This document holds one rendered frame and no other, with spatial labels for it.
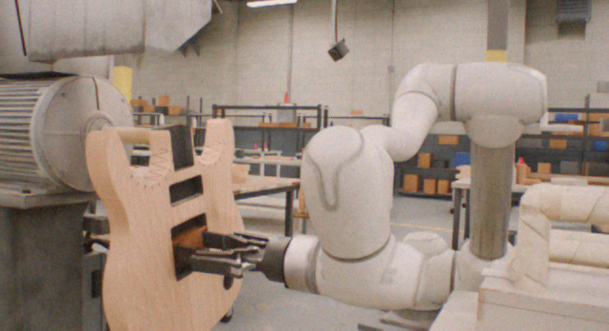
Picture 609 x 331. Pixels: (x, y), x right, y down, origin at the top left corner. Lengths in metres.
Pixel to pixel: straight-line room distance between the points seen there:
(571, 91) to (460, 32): 2.73
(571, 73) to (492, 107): 10.75
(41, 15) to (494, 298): 0.89
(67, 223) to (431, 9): 11.53
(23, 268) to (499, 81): 1.12
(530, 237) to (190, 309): 0.61
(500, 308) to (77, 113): 0.87
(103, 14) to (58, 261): 0.64
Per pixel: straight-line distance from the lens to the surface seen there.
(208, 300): 0.99
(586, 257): 0.74
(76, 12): 0.98
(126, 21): 0.88
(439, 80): 1.13
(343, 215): 0.62
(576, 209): 0.57
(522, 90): 1.12
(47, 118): 1.09
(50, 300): 1.33
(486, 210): 1.32
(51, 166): 1.10
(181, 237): 0.90
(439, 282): 1.51
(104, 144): 0.76
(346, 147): 0.60
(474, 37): 12.08
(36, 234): 1.27
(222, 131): 0.98
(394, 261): 0.71
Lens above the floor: 1.26
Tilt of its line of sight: 3 degrees down
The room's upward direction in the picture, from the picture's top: 2 degrees clockwise
